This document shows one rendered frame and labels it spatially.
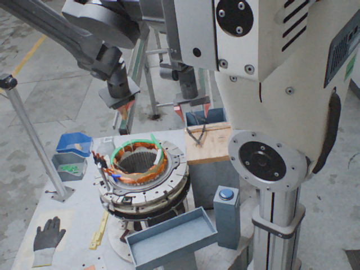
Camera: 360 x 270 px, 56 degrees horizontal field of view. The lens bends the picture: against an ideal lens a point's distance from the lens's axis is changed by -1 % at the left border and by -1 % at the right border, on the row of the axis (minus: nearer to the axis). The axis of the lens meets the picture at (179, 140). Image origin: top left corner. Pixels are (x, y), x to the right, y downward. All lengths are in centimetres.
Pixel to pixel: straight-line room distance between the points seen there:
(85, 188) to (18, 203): 140
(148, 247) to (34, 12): 69
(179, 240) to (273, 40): 82
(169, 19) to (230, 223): 93
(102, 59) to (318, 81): 49
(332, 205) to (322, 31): 211
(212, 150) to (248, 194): 31
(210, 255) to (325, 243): 116
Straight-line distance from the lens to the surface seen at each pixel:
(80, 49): 79
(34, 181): 313
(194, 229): 107
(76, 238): 148
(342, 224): 245
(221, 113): 148
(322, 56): 50
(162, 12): 36
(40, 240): 152
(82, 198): 162
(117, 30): 42
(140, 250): 106
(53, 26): 76
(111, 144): 120
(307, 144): 61
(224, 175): 130
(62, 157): 181
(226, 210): 114
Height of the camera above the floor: 188
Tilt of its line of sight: 38 degrees down
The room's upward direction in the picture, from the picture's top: 10 degrees counter-clockwise
